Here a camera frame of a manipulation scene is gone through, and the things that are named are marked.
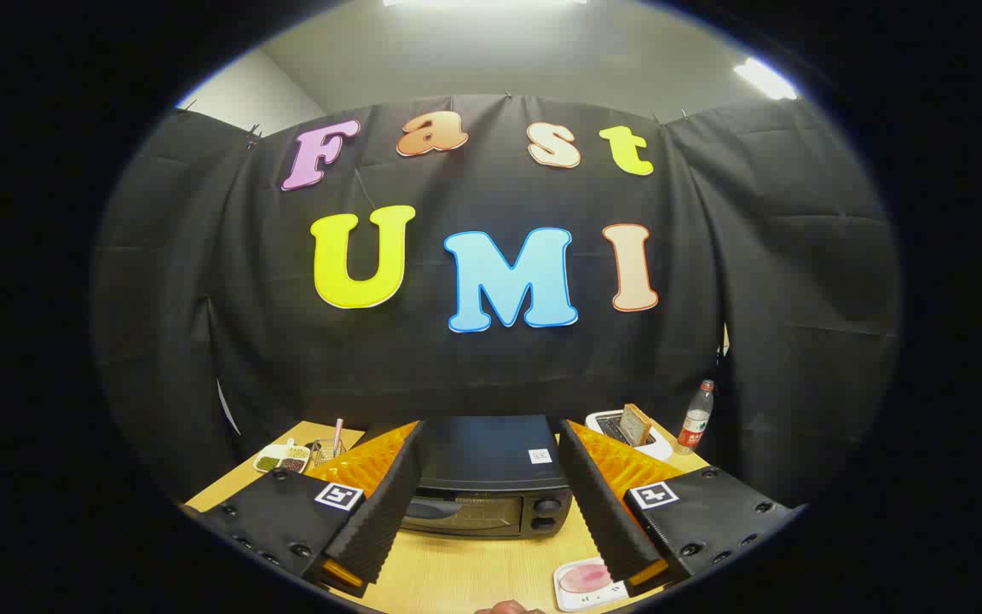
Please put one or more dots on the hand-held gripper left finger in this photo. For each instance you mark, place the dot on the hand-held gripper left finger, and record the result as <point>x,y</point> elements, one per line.
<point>389,503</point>

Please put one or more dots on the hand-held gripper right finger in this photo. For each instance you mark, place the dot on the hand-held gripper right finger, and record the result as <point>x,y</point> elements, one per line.
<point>597,503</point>

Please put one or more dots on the pink round ham slice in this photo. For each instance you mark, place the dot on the pink round ham slice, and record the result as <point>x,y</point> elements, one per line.
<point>585,578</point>

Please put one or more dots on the white square plate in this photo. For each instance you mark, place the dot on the white square plate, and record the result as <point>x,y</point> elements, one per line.
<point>580,599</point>

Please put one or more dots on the black toaster oven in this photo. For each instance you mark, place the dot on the black toaster oven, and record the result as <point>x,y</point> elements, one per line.
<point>491,452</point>

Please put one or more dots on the white pop-up toaster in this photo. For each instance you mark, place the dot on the white pop-up toaster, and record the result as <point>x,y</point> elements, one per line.
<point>653,448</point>

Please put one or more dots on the pink striped straw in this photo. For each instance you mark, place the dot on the pink striped straw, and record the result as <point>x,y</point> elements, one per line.
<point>337,435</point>

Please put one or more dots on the brown bread slice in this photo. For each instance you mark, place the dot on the brown bread slice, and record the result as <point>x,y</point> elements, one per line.
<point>636,424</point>

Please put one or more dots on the white divided dish of beans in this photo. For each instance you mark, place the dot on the white divided dish of beans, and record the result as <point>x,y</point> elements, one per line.
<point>282,459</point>

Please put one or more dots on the clear water bottle red label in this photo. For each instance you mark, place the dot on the clear water bottle red label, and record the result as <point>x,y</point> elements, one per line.
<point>696,422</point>

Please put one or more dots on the ceiling light panel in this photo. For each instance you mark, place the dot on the ceiling light panel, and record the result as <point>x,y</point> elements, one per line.
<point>764,78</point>

